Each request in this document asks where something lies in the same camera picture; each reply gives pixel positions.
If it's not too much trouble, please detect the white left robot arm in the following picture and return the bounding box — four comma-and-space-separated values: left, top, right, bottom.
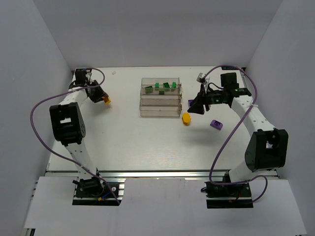
49, 68, 111, 180

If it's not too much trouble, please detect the clear container bin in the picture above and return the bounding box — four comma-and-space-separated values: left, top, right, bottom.
139, 99, 182, 118
141, 77, 181, 88
140, 88, 182, 99

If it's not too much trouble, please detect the orange rectangular lego brick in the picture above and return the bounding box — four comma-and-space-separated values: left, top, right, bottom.
102, 96, 111, 104

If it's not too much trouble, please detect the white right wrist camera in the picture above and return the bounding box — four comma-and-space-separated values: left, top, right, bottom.
196, 73, 209, 86

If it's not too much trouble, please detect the clear front container bin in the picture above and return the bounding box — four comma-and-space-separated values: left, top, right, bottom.
139, 99, 182, 118

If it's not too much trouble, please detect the clear middle container bin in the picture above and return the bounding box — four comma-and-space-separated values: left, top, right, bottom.
140, 88, 182, 99

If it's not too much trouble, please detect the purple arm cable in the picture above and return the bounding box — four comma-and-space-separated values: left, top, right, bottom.
30, 67, 121, 206
201, 65, 268, 203

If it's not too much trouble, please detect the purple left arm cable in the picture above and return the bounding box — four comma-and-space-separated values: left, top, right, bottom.
30, 67, 121, 206

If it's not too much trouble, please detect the clear back container bin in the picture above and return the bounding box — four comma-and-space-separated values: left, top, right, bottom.
141, 77, 181, 88

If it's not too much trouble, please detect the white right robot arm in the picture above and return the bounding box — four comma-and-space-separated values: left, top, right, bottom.
188, 72, 288, 184

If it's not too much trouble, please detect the aluminium table edge rail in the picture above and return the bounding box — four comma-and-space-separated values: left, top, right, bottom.
45, 169, 279, 179

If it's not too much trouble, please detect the green rectangular lego brick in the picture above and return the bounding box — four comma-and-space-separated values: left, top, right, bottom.
144, 86, 154, 94

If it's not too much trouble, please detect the yellow rounded lego brick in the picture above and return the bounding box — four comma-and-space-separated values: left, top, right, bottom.
182, 113, 191, 126

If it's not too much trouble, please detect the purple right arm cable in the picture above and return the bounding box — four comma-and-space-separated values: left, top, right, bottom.
201, 65, 268, 203

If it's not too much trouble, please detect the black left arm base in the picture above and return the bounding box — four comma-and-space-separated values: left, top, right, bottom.
72, 177, 122, 207

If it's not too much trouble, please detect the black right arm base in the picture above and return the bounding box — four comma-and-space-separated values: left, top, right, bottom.
200, 181, 253, 209

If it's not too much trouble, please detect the purple curved lego brick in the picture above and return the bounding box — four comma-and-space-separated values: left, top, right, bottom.
210, 120, 223, 130

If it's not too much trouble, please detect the blue right corner label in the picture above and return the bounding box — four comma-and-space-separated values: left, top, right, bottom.
221, 65, 239, 70

